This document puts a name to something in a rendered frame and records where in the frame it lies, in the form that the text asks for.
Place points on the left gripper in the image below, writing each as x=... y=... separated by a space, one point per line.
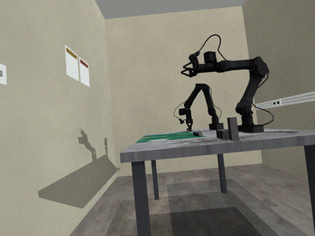
x=197 y=68

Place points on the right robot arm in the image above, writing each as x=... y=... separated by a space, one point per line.
x=211 y=110

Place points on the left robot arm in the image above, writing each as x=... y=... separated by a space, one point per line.
x=257 y=69

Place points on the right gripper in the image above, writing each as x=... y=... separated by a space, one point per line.
x=188 y=120

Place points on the grey metal cylinder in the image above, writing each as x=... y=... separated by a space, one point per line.
x=197 y=133

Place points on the green flat mat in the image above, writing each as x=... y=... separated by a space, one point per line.
x=170 y=136

